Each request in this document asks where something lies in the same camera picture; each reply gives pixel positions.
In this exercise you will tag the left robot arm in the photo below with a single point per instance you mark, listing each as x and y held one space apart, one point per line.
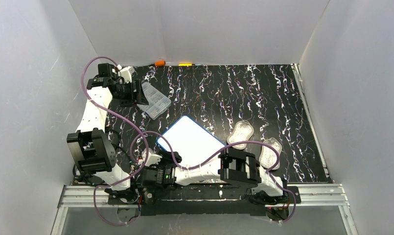
89 145

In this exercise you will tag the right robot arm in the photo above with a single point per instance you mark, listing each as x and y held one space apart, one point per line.
233 167

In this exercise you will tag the blue framed whiteboard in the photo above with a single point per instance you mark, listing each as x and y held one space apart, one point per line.
190 140

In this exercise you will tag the silver mesh scrubber pad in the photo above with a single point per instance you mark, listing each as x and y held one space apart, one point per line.
242 131

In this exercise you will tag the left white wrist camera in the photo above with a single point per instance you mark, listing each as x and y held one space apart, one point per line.
126 72

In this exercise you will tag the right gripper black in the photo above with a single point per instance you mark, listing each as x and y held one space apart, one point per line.
172 157

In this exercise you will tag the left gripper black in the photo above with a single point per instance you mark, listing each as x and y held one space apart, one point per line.
139 92

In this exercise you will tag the orange marker cap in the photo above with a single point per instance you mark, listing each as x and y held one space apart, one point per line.
160 63

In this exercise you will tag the aluminium front rail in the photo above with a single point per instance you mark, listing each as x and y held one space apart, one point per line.
309 195

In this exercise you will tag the clear plastic screw box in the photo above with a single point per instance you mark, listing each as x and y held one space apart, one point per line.
158 102

